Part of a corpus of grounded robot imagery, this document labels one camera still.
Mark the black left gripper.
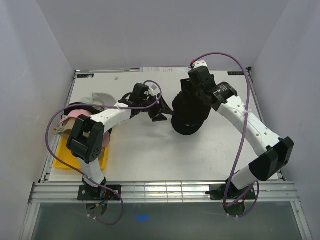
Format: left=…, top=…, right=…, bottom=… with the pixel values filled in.
left=139, top=93, right=174, bottom=122

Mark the black cap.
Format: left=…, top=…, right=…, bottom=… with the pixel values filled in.
left=171, top=91, right=212, bottom=136
left=63, top=102, right=106, bottom=119

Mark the beige cap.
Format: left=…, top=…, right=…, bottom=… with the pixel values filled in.
left=52, top=118, right=76, bottom=140

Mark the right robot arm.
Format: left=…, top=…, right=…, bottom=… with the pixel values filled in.
left=171, top=65, right=294, bottom=199

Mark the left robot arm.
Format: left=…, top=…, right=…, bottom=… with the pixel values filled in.
left=66, top=83, right=174, bottom=200

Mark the black logo sticker right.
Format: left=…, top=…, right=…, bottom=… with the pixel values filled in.
left=227, top=71, right=245, bottom=76

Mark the black logo sticker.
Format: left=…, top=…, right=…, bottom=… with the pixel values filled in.
left=76, top=73, right=94, bottom=78
left=227, top=71, right=245, bottom=76

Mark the paper sheet at back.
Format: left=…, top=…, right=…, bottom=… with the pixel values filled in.
left=139, top=66, right=190, bottom=73

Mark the pink cap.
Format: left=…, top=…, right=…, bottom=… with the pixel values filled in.
left=57, top=109, right=111, bottom=148

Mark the white cap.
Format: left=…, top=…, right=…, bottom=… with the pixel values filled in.
left=79, top=92, right=117, bottom=112

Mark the black logo sticker left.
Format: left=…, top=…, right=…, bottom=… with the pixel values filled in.
left=76, top=73, right=94, bottom=78

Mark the yellow tray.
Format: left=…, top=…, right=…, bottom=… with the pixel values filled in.
left=53, top=138, right=109, bottom=170

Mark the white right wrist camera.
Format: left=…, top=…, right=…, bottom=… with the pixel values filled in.
left=190, top=59, right=208, bottom=70

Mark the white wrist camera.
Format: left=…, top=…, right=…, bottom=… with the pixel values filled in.
left=148, top=84, right=160, bottom=97
left=190, top=59, right=208, bottom=70

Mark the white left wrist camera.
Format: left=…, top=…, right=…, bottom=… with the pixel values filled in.
left=148, top=84, right=160, bottom=97

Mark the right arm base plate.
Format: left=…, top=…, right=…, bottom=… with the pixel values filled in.
left=205, top=183, right=256, bottom=200

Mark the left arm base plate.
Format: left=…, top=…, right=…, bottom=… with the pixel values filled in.
left=77, top=184, right=122, bottom=201

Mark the aluminium table frame rail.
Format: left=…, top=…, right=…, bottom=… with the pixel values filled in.
left=29, top=180, right=300, bottom=204

